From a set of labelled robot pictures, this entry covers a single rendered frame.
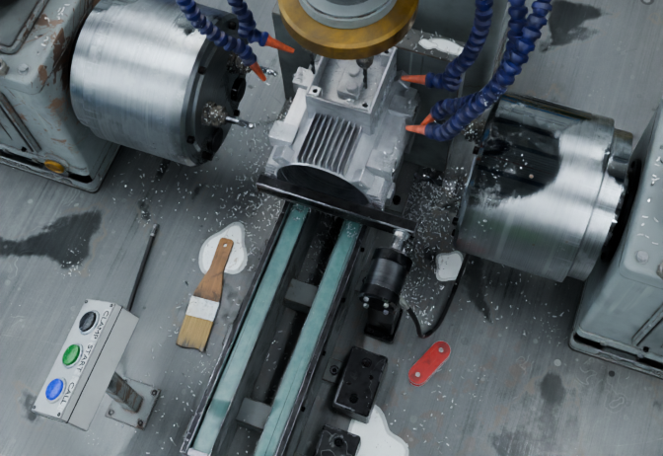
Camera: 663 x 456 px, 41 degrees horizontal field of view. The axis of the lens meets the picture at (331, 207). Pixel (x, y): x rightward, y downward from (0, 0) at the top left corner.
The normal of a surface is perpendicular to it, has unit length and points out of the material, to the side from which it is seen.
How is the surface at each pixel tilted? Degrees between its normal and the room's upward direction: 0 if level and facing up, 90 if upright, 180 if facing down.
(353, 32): 0
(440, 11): 90
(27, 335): 0
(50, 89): 90
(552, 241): 58
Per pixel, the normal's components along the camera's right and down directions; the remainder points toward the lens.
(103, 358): 0.77, 0.02
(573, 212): -0.23, 0.16
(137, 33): -0.07, -0.33
